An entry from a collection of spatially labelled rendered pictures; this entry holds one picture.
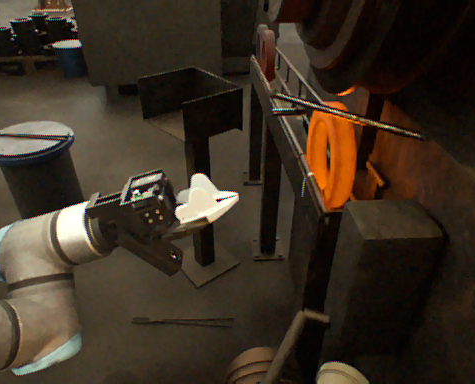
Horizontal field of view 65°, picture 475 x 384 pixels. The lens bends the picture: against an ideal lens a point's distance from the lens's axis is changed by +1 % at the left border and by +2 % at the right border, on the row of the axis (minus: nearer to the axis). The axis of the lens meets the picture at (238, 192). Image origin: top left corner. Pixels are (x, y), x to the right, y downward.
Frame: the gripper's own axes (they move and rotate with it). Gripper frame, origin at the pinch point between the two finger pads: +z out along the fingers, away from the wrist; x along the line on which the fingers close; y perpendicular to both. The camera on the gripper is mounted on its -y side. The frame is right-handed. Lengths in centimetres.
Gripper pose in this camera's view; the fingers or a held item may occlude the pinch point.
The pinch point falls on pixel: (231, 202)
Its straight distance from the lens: 55.4
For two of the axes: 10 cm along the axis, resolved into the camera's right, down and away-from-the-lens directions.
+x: -0.4, -5.7, 8.2
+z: 9.5, -2.7, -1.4
